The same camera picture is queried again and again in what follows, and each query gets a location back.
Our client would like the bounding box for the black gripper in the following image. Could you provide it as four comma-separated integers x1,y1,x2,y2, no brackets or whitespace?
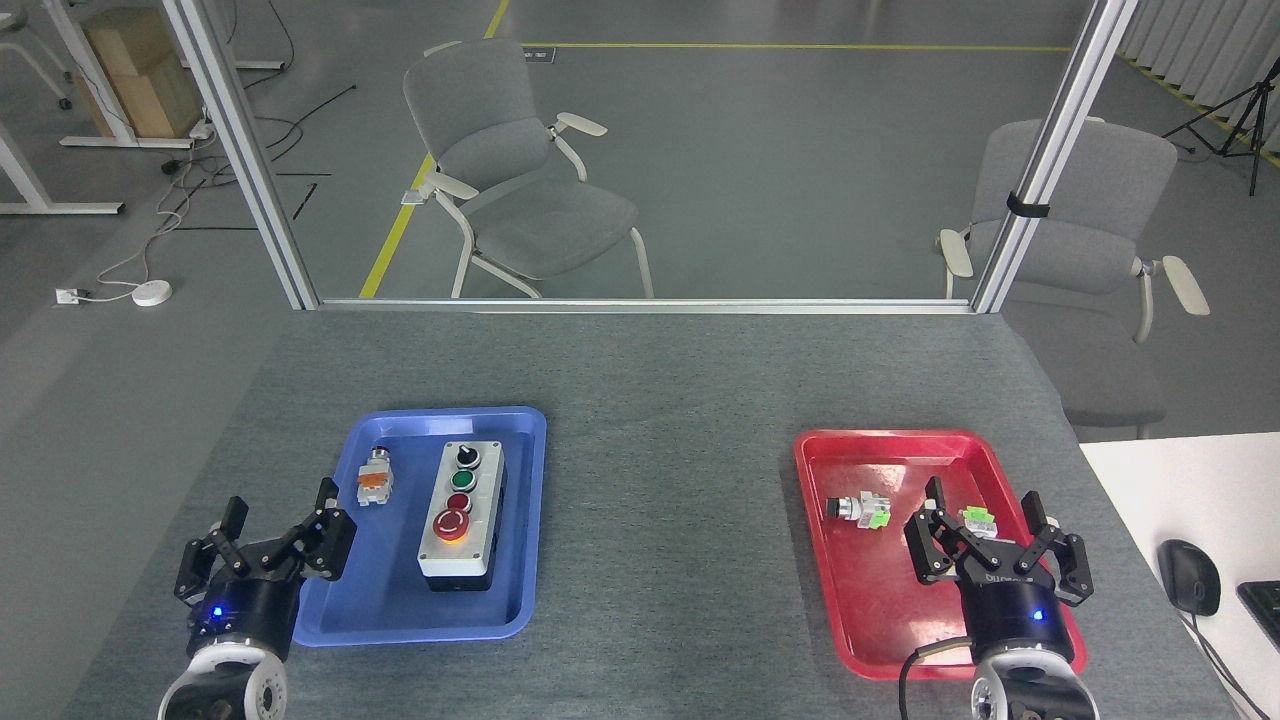
904,477,1092,665
174,477,358,662

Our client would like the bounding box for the black keyboard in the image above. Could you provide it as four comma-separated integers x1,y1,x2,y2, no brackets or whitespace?
1237,580,1280,651

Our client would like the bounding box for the white desk frame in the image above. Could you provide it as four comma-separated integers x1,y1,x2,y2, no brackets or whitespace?
0,0,196,216

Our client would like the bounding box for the black floor cable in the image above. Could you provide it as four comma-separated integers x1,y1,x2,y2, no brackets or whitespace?
160,0,359,233

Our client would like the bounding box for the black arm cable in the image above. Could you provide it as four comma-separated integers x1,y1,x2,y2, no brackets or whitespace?
898,636,976,720

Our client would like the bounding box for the white side table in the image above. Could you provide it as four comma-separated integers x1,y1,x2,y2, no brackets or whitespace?
1078,432,1280,720

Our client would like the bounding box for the green black-headed switch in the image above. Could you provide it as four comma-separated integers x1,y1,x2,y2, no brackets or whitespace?
826,492,893,531

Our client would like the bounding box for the silver aluminium post with strap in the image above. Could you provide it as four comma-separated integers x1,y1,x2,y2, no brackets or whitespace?
970,0,1141,314

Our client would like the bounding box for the brown cardboard box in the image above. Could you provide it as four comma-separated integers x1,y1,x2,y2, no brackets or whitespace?
75,8,206,139

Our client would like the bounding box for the grey chair with white armrests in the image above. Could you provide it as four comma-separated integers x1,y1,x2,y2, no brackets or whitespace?
402,38,656,300
936,117,1211,441

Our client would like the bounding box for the grey control box with buttons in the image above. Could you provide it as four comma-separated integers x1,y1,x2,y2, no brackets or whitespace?
417,440,507,593

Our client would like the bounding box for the red plastic tray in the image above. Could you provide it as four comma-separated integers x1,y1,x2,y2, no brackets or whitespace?
793,430,1088,682

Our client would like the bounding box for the black mouse cable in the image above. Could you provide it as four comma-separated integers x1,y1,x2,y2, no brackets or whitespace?
1180,610,1273,720

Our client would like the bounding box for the black computer mouse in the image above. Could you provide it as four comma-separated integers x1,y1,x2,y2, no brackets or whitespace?
1158,539,1222,617

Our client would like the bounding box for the silver aluminium crossbar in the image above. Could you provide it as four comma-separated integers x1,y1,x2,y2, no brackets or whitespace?
316,297,976,316

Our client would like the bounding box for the orange push button switch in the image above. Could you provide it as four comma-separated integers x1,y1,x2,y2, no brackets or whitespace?
357,447,395,508

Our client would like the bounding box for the blue plastic tray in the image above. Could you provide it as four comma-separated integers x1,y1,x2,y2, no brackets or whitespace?
287,406,548,647

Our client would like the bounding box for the black tripod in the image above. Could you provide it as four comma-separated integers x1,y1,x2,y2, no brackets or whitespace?
1162,60,1280,197

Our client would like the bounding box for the white floor cable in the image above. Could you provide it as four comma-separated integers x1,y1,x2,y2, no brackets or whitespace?
78,135,216,301

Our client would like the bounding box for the white slatted partition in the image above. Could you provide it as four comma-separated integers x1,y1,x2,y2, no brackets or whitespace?
1118,0,1280,161

